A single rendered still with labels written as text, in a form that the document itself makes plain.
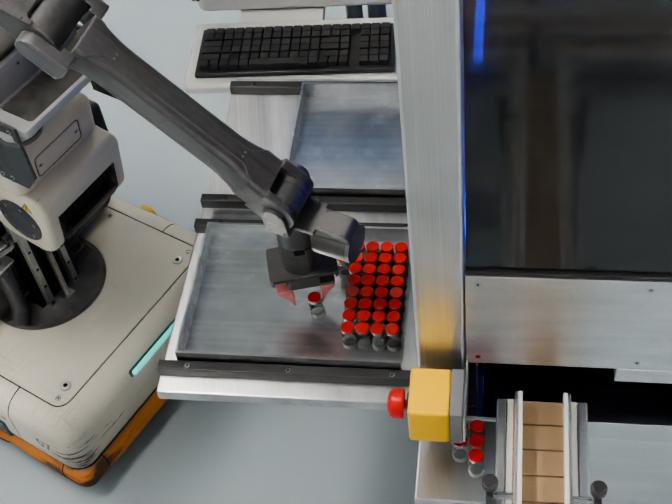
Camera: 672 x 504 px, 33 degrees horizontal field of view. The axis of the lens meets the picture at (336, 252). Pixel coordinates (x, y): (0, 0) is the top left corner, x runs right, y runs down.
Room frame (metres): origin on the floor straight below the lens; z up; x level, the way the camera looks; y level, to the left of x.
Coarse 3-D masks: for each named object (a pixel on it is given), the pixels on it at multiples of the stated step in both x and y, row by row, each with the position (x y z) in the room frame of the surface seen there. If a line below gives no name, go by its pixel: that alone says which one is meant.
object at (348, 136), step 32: (320, 96) 1.54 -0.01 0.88; (352, 96) 1.53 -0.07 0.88; (384, 96) 1.51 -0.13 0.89; (320, 128) 1.46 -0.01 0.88; (352, 128) 1.45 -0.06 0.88; (384, 128) 1.43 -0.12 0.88; (320, 160) 1.38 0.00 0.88; (352, 160) 1.37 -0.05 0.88; (384, 160) 1.36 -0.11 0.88; (320, 192) 1.28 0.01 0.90; (352, 192) 1.27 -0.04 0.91; (384, 192) 1.26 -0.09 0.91
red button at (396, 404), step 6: (396, 390) 0.81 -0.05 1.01; (402, 390) 0.80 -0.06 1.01; (390, 396) 0.80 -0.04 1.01; (396, 396) 0.79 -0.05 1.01; (402, 396) 0.79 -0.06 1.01; (390, 402) 0.79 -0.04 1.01; (396, 402) 0.79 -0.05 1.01; (402, 402) 0.79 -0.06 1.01; (390, 408) 0.78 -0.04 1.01; (396, 408) 0.78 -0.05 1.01; (402, 408) 0.78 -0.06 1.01; (390, 414) 0.78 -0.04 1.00; (396, 414) 0.78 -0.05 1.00; (402, 414) 0.78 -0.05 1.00
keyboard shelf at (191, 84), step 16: (240, 16) 1.92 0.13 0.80; (256, 16) 1.91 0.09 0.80; (272, 16) 1.90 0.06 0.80; (288, 16) 1.89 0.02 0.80; (304, 16) 1.89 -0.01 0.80; (320, 16) 1.88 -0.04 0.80; (192, 48) 1.83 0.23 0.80; (192, 64) 1.78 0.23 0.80; (192, 80) 1.73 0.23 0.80; (208, 80) 1.72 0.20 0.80; (224, 80) 1.72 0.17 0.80
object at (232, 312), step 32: (224, 224) 1.23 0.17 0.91; (256, 224) 1.22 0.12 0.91; (224, 256) 1.19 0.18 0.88; (256, 256) 1.18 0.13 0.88; (192, 288) 1.11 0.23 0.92; (224, 288) 1.13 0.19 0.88; (256, 288) 1.12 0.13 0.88; (192, 320) 1.07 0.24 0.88; (224, 320) 1.06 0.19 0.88; (256, 320) 1.05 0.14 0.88; (288, 320) 1.04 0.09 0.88; (320, 320) 1.04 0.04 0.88; (192, 352) 0.99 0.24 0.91; (224, 352) 1.00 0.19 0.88; (256, 352) 0.99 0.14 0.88; (288, 352) 0.98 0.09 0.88; (320, 352) 0.98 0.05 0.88; (352, 352) 0.97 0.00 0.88; (384, 352) 0.96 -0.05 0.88
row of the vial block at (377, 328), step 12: (384, 252) 1.12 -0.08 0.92; (384, 264) 1.09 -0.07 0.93; (384, 276) 1.07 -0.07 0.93; (384, 288) 1.04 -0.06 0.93; (384, 300) 1.02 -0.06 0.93; (384, 312) 1.01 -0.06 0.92; (372, 324) 0.98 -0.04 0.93; (384, 324) 0.99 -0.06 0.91; (372, 336) 0.97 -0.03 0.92; (384, 336) 0.97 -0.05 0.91; (384, 348) 0.96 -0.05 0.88
